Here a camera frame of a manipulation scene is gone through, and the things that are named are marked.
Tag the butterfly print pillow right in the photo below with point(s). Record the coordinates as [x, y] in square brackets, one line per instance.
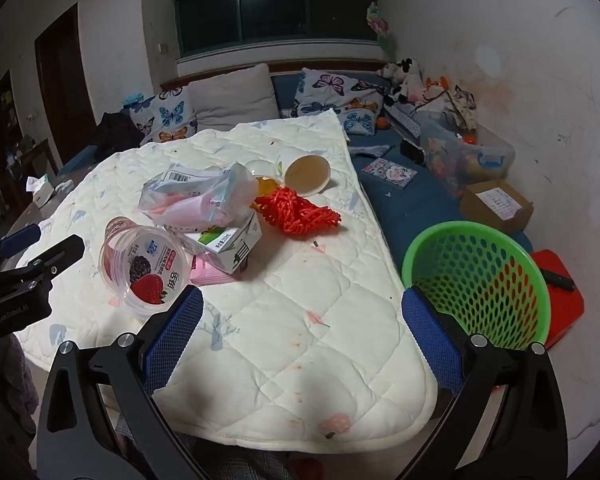
[356, 103]

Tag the white quilted mattress pad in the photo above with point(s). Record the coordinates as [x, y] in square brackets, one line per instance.
[307, 352]

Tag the plastic packaging bag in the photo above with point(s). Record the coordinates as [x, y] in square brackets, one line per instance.
[192, 200]

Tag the butterfly print pillow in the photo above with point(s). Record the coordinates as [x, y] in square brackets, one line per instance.
[165, 117]
[356, 103]

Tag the flower wall decoration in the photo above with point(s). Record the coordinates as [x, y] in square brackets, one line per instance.
[382, 31]

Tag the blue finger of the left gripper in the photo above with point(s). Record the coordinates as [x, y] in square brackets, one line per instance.
[12, 245]
[59, 257]

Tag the colourful sticker book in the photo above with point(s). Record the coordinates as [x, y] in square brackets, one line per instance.
[390, 172]

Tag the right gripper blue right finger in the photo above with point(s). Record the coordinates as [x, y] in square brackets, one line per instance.
[528, 439]

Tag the red plastic stool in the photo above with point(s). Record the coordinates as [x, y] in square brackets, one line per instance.
[565, 307]

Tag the green plastic waste basket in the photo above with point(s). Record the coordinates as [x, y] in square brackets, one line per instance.
[484, 279]

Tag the red mesh net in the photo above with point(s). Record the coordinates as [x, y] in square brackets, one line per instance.
[294, 215]

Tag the beige cushion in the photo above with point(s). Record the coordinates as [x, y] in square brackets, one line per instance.
[222, 102]

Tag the clear strawberry yogurt cup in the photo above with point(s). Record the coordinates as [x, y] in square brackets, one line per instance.
[146, 267]

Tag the black small device on bed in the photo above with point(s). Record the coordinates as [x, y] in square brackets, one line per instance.
[413, 152]

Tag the brown cardboard box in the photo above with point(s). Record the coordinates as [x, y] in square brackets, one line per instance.
[496, 204]

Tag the fox plush toy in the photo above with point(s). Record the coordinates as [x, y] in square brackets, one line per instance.
[435, 88]

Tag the dark window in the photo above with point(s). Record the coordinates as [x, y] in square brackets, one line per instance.
[210, 25]

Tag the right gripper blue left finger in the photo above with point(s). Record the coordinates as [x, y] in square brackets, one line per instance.
[75, 437]

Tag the round clear lid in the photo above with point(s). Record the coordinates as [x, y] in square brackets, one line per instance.
[261, 168]

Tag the white green milk carton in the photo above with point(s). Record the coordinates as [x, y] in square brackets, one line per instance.
[225, 247]

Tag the paper cup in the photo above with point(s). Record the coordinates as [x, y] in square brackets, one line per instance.
[307, 175]

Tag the orange peel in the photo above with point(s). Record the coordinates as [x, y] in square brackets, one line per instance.
[266, 186]

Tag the black remote control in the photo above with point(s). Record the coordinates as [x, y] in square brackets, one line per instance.
[558, 280]

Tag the butterfly print pillow left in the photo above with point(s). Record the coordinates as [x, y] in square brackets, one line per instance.
[165, 117]

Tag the clear plastic storage bin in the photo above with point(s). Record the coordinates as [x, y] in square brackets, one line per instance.
[456, 163]

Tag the cow plush toy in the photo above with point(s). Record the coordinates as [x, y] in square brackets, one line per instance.
[405, 82]

